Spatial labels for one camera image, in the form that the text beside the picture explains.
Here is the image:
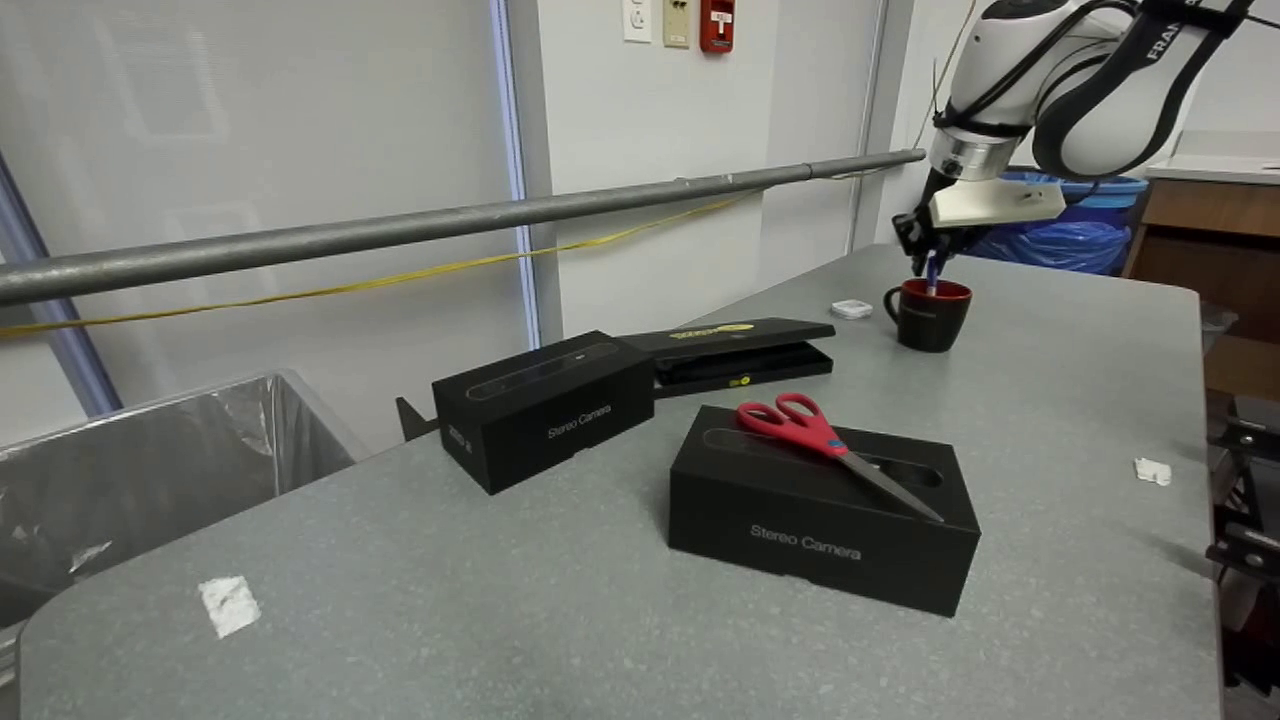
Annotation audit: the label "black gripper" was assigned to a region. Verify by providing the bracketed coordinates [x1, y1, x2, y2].
[893, 128, 1067, 279]

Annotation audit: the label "blue pen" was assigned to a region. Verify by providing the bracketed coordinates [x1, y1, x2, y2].
[927, 260, 944, 290]

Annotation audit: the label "black mug red inside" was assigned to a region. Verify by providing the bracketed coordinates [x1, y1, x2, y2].
[886, 279, 972, 350]

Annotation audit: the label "white paper scrap near mug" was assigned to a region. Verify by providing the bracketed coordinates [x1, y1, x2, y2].
[827, 301, 871, 320]

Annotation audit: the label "blue plastic bag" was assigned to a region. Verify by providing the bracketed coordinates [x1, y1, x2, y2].
[969, 175, 1150, 274]

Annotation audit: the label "black flat stapler device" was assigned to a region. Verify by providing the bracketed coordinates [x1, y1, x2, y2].
[631, 314, 833, 394]

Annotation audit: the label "red fire alarm box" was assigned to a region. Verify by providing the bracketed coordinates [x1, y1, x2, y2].
[701, 0, 735, 56]

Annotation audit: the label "white tape piece edge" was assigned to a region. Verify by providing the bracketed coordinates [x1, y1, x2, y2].
[1133, 454, 1171, 489]

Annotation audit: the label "white tape piece corner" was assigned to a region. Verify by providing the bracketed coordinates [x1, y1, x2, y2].
[201, 577, 260, 638]

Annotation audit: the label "grey plastic bin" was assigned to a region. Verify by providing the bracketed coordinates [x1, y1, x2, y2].
[0, 376, 362, 635]

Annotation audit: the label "grey horizontal metal pipe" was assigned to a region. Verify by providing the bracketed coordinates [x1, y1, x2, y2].
[0, 147, 921, 305]

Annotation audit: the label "red handled scissors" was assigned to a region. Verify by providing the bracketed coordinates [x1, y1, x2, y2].
[735, 393, 942, 524]

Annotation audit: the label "black camera box front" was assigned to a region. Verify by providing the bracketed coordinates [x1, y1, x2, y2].
[668, 409, 981, 614]

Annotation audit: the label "black camera box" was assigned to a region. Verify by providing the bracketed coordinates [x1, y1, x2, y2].
[668, 409, 981, 614]
[431, 332, 656, 494]

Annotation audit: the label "yellow cable on wall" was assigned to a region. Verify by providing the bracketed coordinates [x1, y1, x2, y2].
[0, 196, 752, 345]

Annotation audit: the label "black camera box rear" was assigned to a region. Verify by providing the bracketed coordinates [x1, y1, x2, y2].
[431, 332, 656, 494]

